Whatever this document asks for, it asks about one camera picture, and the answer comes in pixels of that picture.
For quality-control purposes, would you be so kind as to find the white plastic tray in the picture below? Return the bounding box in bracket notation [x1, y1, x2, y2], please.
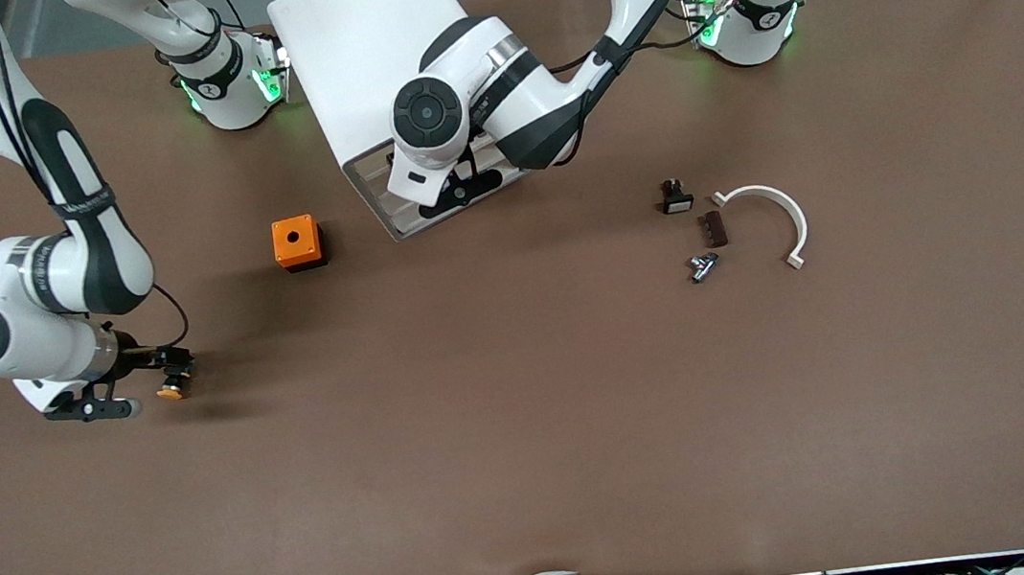
[348, 145, 399, 188]

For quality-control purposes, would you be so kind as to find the small metal tee fitting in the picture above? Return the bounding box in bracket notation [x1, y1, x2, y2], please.
[686, 250, 723, 287]

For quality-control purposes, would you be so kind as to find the dark brown small part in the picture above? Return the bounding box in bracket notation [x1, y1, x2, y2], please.
[695, 209, 731, 251]

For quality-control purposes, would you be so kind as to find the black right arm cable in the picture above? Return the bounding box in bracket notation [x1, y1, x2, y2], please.
[0, 0, 193, 368]

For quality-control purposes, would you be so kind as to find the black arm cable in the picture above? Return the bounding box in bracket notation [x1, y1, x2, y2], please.
[537, 0, 768, 144]
[0, 0, 193, 368]

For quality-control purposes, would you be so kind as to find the orange button enclosure box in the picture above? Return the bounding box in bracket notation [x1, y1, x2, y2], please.
[269, 212, 329, 276]

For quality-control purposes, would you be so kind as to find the black switch with white face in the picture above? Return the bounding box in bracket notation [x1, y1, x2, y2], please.
[658, 175, 697, 218]

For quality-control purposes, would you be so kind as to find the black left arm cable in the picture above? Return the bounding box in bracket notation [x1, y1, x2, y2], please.
[537, 0, 768, 144]

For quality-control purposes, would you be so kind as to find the white half-ring pipe clamp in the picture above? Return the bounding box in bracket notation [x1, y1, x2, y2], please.
[709, 178, 813, 280]

